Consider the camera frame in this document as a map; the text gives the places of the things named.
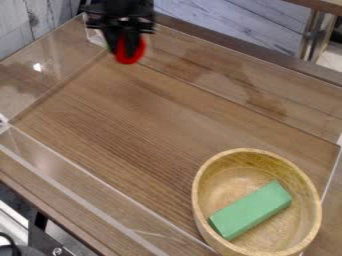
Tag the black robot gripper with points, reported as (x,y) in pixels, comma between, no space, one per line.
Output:
(121,14)

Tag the red plush fruit green leaf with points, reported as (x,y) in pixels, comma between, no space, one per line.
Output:
(129,49)

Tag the metal table leg background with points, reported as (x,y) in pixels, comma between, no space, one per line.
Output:
(316,35)

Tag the oval wooden bowl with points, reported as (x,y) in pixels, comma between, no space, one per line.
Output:
(227,177)

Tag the green rectangular block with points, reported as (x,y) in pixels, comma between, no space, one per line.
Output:
(247,212)

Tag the clear acrylic corner bracket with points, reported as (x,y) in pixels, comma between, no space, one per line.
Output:
(93,33)

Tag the clear acrylic tray wall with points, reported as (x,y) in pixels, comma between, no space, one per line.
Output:
(115,225)

